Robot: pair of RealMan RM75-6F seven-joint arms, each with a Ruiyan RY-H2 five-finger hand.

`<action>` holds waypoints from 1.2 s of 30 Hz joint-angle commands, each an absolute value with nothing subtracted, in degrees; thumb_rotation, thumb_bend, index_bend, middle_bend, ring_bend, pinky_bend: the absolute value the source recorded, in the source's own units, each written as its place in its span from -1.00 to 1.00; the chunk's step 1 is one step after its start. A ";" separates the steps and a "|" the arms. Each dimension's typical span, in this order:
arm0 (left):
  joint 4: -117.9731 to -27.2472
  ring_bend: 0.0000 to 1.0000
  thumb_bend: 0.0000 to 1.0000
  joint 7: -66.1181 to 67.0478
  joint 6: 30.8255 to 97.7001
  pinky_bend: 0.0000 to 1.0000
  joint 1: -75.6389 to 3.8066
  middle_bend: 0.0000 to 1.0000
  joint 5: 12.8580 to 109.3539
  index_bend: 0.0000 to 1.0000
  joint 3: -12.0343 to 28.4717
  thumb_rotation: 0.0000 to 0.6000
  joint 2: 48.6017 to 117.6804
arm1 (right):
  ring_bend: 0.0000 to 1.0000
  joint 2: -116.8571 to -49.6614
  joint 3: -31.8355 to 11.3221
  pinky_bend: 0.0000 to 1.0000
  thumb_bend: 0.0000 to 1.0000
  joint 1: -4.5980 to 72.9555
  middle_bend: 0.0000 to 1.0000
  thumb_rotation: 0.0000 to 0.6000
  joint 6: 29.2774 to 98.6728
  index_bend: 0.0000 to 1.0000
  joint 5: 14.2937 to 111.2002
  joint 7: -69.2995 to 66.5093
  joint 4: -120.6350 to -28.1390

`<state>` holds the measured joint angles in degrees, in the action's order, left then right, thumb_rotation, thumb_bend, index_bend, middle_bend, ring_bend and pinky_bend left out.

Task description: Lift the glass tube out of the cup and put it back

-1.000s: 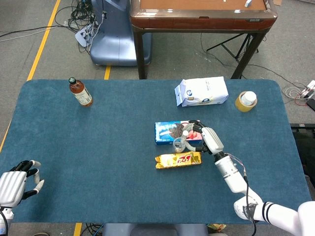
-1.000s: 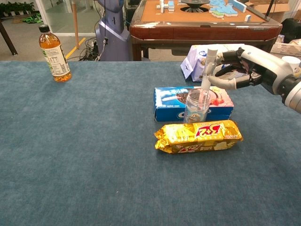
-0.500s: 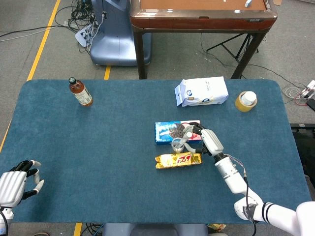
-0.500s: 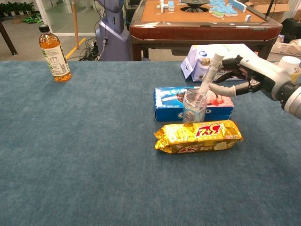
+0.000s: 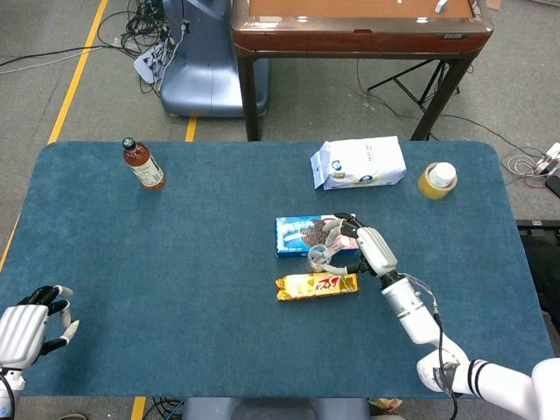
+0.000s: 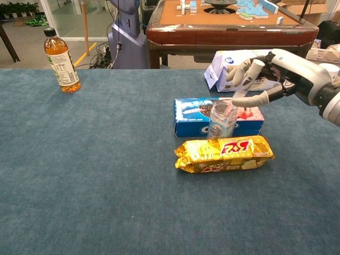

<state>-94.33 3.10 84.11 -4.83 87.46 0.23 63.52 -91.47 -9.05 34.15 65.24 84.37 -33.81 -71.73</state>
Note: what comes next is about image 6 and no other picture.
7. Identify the green floor item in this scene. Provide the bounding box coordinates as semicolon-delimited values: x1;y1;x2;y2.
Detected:
24;15;50;27

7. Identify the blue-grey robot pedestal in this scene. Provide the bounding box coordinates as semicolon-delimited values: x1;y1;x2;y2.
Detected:
107;0;149;70

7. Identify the wooden pole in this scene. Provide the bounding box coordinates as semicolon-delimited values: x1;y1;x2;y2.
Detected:
81;0;90;56

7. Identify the dark furniture leg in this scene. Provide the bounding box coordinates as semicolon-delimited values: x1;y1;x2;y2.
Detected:
0;23;21;63

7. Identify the brown mahjong table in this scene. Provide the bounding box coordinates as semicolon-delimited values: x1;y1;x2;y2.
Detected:
146;0;319;70

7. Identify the blue table mat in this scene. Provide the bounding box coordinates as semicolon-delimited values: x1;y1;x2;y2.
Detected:
0;69;340;255

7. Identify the row of potted plants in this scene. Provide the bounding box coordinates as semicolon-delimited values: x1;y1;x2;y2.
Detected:
0;2;40;19

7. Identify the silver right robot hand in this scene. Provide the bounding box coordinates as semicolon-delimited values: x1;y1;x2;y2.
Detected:
225;48;335;107

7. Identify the blue Oreo cookie box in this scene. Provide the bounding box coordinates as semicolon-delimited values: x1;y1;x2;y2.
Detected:
174;97;265;138

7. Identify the black mahjong table turntable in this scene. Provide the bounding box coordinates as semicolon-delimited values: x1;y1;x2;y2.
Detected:
203;0;238;14

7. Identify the small white plastic bottle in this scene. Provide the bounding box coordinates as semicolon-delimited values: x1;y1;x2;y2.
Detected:
318;63;340;83

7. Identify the glass jar with cartoon print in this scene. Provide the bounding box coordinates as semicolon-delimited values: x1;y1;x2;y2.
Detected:
207;99;239;139

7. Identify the cardboard box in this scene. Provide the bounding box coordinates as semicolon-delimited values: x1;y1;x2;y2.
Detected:
276;0;330;26

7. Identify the white tissue pack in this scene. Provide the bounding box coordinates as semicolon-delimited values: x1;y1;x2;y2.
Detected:
203;49;282;93

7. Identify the white plastic basket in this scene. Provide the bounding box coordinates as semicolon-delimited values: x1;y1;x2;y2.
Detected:
305;47;340;64

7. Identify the white tube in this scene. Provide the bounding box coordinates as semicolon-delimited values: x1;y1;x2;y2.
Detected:
225;58;266;116

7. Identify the black bag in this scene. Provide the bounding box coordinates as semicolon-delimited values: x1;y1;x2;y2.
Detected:
317;20;340;50

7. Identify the yellow cracker pack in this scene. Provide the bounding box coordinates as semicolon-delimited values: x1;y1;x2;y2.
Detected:
174;135;275;174

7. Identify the amber tea bottle black cap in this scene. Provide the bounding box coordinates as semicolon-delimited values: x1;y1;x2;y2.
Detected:
43;27;81;94

